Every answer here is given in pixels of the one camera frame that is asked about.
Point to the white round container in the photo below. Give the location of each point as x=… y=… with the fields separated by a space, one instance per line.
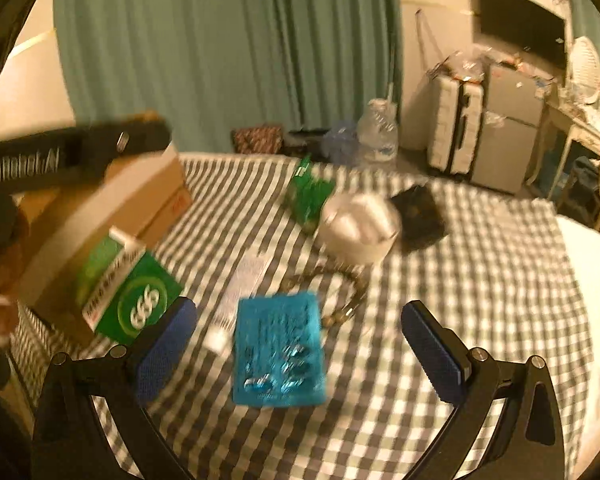
x=358 y=229

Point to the patterned brown bag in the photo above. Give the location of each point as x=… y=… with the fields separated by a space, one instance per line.
x=261 y=140

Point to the white tube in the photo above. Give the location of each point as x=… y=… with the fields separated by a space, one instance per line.
x=243 y=283

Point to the green 666 box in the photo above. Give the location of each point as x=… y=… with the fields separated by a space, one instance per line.
x=121 y=289

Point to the wall television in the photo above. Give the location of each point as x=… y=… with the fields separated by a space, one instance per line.
x=526 y=25

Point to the green plastic package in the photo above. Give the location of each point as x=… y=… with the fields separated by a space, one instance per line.
x=305 y=196

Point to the white oval mirror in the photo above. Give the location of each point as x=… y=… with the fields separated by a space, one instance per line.
x=583 y=74

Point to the black small pouch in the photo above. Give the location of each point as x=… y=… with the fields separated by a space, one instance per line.
x=422 y=221

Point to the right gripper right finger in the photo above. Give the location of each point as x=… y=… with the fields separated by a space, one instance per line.
x=527 y=442

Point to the white suitcase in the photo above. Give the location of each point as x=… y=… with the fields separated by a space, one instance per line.
x=454 y=125

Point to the blue pill blister pack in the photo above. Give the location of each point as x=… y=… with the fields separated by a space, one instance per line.
x=278 y=353

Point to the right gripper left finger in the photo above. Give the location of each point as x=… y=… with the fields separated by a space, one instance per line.
x=68 y=439

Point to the large water bottle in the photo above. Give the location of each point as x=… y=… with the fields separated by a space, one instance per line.
x=378 y=135

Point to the grey mini fridge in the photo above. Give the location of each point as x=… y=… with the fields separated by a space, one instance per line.
x=512 y=110

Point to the cardboard box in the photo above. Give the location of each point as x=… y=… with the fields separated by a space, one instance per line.
x=143 y=196

